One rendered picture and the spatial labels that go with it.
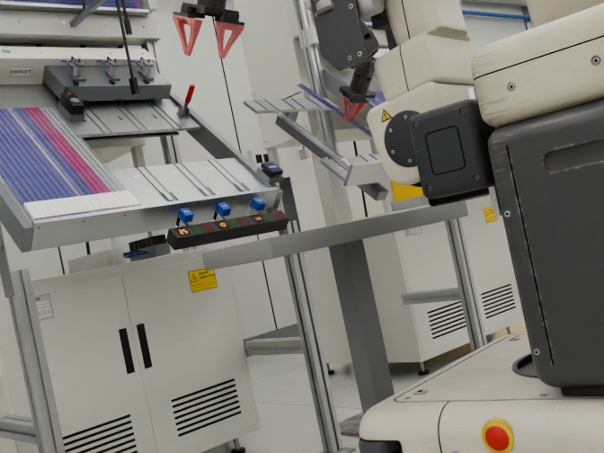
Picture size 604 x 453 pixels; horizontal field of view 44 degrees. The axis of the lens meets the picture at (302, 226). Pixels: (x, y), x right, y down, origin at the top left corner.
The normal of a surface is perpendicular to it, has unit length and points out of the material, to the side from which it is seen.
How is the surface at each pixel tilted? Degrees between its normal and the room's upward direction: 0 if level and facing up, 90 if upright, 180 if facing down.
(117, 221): 133
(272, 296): 90
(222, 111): 90
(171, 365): 90
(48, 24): 90
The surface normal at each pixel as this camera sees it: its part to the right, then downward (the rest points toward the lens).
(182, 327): 0.64, -0.14
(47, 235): 0.61, 0.56
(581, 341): -0.63, 0.11
